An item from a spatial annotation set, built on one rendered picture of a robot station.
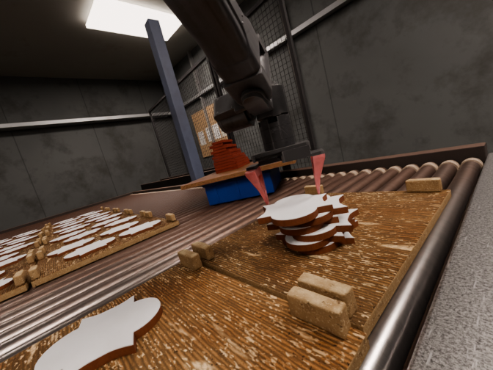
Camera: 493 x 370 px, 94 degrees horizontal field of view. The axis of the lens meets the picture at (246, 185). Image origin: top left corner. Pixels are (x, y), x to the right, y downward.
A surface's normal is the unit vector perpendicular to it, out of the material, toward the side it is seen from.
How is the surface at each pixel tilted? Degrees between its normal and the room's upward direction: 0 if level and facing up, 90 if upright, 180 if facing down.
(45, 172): 90
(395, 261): 0
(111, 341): 0
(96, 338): 0
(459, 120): 90
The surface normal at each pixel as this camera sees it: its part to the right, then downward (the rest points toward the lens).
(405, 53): -0.67, 0.28
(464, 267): -0.26, -0.96
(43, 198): 0.70, -0.08
